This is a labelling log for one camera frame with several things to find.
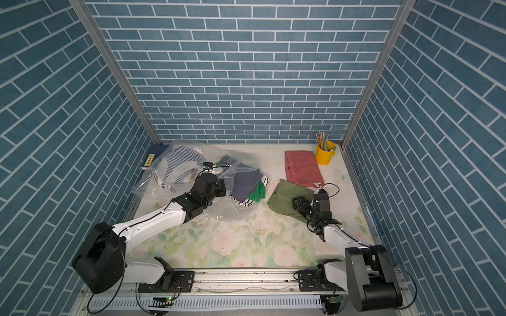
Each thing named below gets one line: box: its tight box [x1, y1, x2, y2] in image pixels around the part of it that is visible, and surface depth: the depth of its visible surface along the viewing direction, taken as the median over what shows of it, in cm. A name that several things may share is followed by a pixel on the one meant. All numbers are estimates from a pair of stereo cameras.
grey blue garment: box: [229, 171, 263, 203], surface depth 98 cm
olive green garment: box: [266, 179, 315, 223], surface depth 98 cm
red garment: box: [284, 150, 325, 189], surface depth 109 cm
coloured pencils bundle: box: [315, 131, 329, 152], surface depth 107 cm
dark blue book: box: [140, 143, 170, 171], surface depth 117 cm
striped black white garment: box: [228, 174, 270, 207], surface depth 96 cm
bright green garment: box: [247, 179, 266, 203], surface depth 98 cm
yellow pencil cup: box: [314, 140, 337, 166], surface depth 111 cm
